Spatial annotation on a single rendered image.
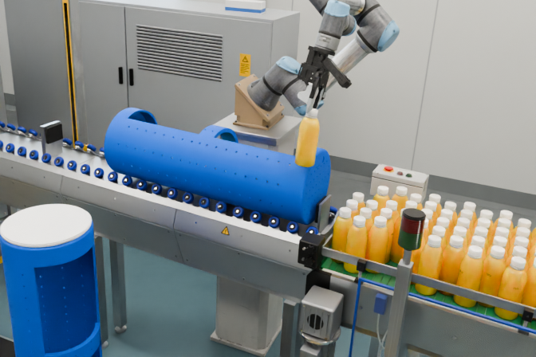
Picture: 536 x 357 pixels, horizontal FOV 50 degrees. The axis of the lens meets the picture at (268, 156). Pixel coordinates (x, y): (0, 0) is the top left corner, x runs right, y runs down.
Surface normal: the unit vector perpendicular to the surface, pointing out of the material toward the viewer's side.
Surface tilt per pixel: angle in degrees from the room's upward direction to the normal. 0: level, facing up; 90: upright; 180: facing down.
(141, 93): 90
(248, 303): 90
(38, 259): 90
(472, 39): 90
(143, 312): 0
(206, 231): 71
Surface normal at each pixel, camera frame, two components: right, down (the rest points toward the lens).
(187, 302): 0.05, -0.93
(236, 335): -0.38, 0.32
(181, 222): -0.40, -0.02
